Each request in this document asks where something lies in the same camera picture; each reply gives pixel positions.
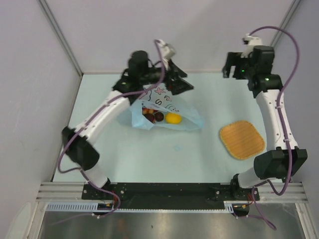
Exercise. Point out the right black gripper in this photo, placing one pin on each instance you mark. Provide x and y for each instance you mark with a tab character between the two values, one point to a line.
234	59

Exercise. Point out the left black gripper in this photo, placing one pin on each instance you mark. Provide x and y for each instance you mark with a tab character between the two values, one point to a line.
177	85

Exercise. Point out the light blue plastic bag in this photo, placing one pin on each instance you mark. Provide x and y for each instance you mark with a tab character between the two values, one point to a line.
162	100

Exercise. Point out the yellow fake lemon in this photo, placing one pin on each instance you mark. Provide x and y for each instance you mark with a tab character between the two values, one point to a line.
172	118

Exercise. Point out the woven bamboo tray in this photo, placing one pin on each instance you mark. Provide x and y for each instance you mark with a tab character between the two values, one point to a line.
241	139

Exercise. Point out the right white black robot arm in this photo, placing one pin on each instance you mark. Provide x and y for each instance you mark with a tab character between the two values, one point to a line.
283	157

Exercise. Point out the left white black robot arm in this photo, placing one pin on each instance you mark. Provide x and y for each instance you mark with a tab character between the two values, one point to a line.
139	77

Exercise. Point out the dark red fake plum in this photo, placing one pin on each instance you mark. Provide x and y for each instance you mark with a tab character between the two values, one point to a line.
156	117

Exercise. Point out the red cherry tomato bunch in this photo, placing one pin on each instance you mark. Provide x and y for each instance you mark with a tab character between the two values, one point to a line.
148	112

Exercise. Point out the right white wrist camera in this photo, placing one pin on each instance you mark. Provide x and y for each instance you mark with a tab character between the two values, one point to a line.
250	42

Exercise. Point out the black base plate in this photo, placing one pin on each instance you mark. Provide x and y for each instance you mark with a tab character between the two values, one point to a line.
179	196

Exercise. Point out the white slotted cable duct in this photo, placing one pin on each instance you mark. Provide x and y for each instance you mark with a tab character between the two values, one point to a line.
79	207

